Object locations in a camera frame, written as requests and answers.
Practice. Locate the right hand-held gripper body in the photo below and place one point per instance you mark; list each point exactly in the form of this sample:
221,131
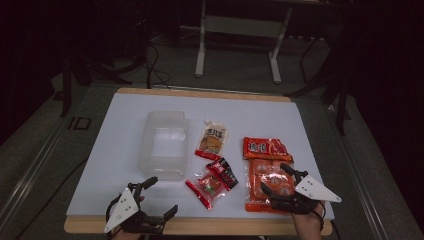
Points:
316,190

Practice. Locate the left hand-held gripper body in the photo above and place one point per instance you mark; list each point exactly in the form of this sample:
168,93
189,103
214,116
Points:
122,208

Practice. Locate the large orange snack packet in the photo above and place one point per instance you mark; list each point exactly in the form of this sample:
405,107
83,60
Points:
266,166

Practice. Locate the clear plastic container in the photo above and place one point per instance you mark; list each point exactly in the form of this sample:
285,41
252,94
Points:
163,146

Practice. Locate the black and red snack packet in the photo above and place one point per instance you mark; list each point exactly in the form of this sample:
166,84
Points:
224,173

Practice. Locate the person's left hand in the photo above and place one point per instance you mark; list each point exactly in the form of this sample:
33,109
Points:
125,236

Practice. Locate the person's right hand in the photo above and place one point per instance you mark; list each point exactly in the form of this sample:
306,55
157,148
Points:
308,227

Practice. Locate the wooden table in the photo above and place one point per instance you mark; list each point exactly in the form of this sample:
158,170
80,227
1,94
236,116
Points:
200,226

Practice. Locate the clear red snack packet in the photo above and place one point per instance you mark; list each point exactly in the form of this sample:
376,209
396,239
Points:
208,188

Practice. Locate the white table mat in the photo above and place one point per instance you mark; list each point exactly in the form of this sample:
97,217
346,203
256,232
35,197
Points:
116,150

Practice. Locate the beige sauce pouch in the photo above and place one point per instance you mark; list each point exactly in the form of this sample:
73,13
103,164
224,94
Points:
213,140

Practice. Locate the black metal stand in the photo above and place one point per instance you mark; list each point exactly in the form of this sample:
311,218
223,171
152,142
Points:
342,110
66,93

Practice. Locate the white-legged desk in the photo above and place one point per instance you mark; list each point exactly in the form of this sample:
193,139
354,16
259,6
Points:
240,26

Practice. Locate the grey floor rail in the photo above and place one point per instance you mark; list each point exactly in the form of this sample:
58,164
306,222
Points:
30,173
360,180

